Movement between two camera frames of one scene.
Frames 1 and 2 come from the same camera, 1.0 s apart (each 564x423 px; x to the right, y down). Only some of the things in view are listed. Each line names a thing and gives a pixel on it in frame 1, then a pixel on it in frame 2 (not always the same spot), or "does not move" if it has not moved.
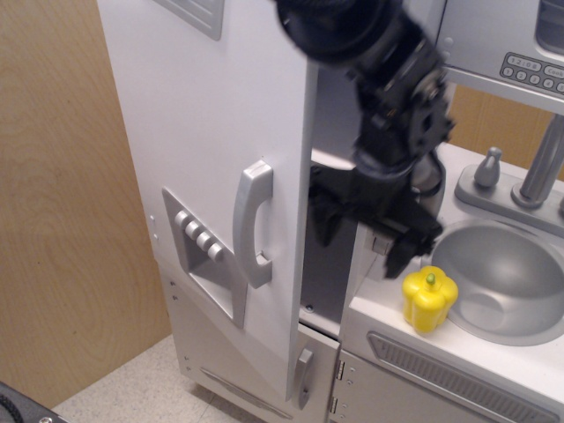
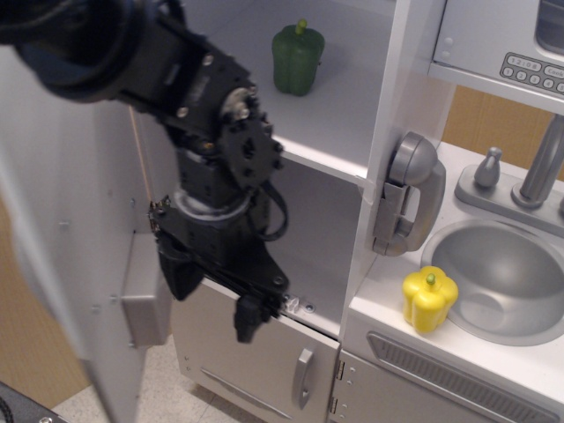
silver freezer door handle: [303, 378] does not move
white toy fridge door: [220, 102] → [79, 178]
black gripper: [393, 203] → [232, 254]
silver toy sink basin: [509, 278] does not move
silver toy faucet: [540, 201] does not move
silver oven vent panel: [463, 382] does not move
